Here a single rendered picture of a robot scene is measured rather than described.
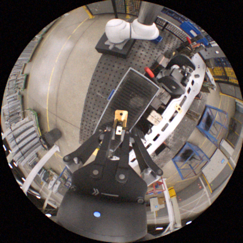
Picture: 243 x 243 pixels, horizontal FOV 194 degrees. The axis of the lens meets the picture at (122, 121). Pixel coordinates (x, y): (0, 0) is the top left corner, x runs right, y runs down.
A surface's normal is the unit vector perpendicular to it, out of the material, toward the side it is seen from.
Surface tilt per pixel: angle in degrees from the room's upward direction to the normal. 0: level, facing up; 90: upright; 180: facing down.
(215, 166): 90
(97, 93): 0
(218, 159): 90
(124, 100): 0
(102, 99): 0
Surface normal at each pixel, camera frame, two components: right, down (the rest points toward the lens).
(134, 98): -0.04, 0.36
